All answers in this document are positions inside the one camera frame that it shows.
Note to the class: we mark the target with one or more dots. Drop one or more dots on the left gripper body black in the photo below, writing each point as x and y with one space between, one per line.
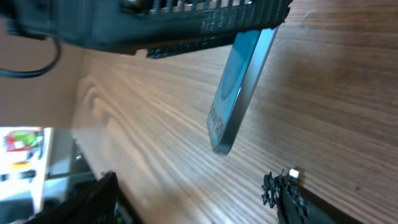
163 28

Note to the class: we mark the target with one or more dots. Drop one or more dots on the Galaxy S25 smartphone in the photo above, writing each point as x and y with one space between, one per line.
235 90

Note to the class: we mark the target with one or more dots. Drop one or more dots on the white box with pictures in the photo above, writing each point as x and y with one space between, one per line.
25 155

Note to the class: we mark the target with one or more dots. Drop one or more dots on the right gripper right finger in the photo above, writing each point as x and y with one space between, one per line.
296 204

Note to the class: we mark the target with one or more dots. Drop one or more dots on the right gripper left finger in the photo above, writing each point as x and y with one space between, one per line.
101 202

